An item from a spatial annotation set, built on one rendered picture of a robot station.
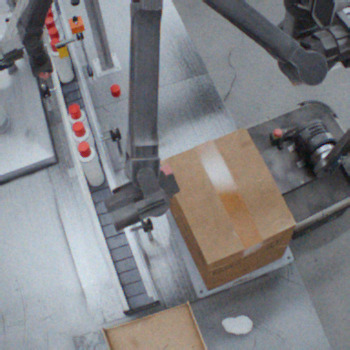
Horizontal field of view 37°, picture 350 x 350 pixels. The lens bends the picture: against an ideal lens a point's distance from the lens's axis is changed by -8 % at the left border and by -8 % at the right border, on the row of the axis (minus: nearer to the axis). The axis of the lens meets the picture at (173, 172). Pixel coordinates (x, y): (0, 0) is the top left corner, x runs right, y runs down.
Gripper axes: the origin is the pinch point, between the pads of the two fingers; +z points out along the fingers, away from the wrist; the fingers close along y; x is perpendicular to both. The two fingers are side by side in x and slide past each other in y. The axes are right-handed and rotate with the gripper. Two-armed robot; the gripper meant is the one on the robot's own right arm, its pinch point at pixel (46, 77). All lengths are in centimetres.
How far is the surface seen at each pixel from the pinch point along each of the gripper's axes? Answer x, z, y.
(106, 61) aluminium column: 20.7, 15.2, -9.8
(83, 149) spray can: 5.5, -6.5, 35.0
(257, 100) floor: 91, 102, -26
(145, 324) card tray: 5, 19, 80
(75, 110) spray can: 6.4, -6.5, 21.7
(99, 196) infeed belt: 5.2, 14.0, 39.5
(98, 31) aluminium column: 20.7, -1.8, -9.7
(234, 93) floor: 82, 102, -34
